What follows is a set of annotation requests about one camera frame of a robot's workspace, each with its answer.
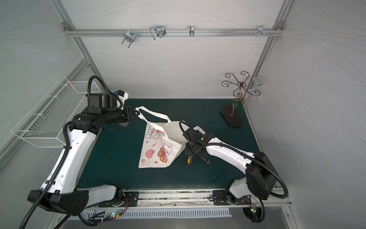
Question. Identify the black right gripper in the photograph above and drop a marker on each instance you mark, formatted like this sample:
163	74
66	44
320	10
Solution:
191	150

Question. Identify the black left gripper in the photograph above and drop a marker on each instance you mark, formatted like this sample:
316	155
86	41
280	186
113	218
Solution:
127	114

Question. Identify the white cartoon tote bag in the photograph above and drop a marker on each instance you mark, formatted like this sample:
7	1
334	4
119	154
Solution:
162	142

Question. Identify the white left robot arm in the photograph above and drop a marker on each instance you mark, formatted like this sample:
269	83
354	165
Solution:
59	193

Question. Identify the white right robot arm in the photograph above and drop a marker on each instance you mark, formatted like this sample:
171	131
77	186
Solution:
260	175

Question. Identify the green table mat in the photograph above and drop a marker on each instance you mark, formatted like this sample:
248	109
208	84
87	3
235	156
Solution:
115	156

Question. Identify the metal hook clamp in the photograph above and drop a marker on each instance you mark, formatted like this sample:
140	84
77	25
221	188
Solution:
157	31
261	32
129	38
191	31

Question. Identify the copper jewelry stand black base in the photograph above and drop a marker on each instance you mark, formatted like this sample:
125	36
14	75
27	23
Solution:
241	93

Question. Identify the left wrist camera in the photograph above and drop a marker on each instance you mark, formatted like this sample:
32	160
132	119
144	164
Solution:
100	102

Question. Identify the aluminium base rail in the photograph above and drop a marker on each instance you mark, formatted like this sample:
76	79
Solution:
185	198

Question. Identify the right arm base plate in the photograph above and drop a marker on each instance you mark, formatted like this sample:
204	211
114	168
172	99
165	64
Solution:
224	198

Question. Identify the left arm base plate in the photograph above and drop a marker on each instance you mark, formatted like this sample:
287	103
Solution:
130	199

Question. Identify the white wire basket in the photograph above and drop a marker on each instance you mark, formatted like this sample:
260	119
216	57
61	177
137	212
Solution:
42	126

